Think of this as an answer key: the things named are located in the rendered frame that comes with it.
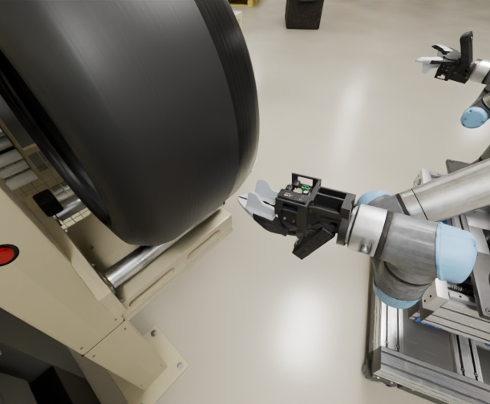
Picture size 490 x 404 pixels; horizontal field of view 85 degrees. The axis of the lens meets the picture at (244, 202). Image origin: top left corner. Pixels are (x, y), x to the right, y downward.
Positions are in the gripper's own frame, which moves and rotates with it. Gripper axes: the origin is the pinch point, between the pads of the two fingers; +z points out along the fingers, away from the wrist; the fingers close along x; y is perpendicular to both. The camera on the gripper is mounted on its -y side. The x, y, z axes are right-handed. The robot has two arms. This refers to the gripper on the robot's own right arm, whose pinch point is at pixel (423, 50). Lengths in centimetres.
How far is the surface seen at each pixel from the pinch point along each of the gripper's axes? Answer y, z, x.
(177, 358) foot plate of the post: 86, 9, -151
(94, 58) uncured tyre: -45, -5, -123
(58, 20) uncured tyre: -48, -2, -123
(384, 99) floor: 130, 66, 168
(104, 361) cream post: 34, 8, -160
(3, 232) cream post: -23, 9, -145
